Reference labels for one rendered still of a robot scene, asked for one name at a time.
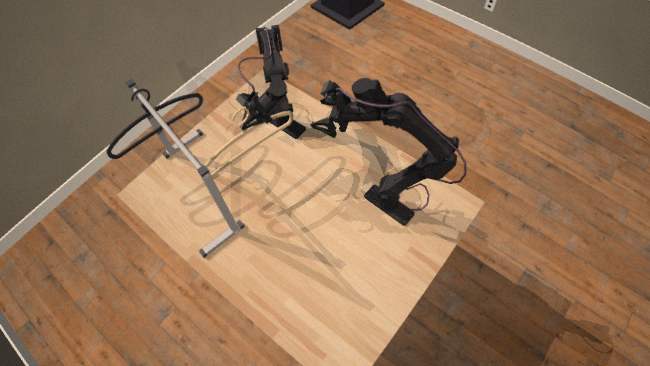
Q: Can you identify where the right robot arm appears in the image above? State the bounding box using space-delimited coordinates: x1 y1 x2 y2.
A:
236 25 306 139

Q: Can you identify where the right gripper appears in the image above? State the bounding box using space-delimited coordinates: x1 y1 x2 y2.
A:
240 91 278 130

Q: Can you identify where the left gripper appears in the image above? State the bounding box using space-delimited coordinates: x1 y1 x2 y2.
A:
310 90 362 138

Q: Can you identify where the black wire hanger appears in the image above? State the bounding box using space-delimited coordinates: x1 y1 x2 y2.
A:
106 89 203 159

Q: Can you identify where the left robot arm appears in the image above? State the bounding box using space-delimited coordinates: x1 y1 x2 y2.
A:
351 78 459 226

